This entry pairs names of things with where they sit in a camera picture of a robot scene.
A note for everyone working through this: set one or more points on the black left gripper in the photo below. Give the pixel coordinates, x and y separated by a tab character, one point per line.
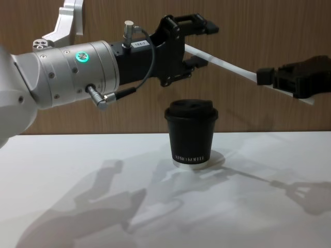
139	64

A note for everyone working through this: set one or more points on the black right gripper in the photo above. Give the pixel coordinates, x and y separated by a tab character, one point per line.
315	77

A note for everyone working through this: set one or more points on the white paper-wrapped straw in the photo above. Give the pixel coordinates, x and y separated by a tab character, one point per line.
227	64

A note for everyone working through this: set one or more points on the black plastic cup lid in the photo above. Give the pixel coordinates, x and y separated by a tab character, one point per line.
191	109

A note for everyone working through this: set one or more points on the black paper coffee cup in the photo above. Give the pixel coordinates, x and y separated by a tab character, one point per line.
190	139

